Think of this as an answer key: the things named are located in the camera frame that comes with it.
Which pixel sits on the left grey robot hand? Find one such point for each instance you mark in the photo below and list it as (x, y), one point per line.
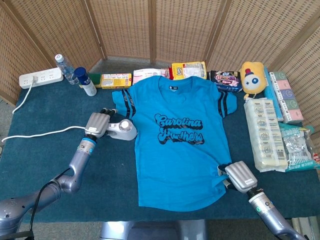
(96, 123)

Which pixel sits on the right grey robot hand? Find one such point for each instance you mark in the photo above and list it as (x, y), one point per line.
(241, 176)

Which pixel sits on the white handheld steam iron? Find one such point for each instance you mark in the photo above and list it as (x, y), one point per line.
(125, 132)

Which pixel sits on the blue Carolina Panthers T-shirt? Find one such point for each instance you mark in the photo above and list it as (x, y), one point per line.
(180, 170)

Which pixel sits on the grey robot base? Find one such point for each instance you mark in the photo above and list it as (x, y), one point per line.
(155, 231)

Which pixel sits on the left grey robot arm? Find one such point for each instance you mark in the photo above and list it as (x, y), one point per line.
(75, 165)

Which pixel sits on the white bottle blue cap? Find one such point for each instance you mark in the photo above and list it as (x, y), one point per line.
(87, 83)

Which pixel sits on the green yellow sponge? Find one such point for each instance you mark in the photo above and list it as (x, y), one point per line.
(96, 77)

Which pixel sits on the yellow cardboard box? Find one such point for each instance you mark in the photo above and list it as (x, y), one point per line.
(116, 80)

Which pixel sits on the long white cloth pack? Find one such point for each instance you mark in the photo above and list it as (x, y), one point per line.
(266, 135)

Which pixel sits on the dark teal carpeted tabletop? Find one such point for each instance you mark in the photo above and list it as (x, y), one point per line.
(112, 180)

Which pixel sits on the clear plastic water bottle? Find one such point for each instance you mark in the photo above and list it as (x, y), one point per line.
(67, 70)

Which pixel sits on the teal white plastic bag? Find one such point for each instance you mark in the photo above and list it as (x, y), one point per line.
(297, 150)

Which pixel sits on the white power strip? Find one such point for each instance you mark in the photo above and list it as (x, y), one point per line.
(45, 76)

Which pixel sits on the white pink soft package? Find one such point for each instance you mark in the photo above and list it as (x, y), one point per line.
(145, 73)

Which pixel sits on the light blue long package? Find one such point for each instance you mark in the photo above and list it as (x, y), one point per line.
(270, 95)

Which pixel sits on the small red package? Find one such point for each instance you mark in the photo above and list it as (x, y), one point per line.
(168, 72)

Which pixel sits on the pastel tissue multipack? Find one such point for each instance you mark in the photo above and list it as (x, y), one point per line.
(287, 97)

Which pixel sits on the yellow plush toy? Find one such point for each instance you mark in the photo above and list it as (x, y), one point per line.
(252, 80)

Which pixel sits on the blue snack package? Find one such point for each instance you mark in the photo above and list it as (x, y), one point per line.
(227, 80)

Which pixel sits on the wicker folding screen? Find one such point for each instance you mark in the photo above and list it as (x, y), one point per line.
(125, 27)

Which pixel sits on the yellow clear snack bag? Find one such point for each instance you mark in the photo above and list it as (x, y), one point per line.
(190, 70)

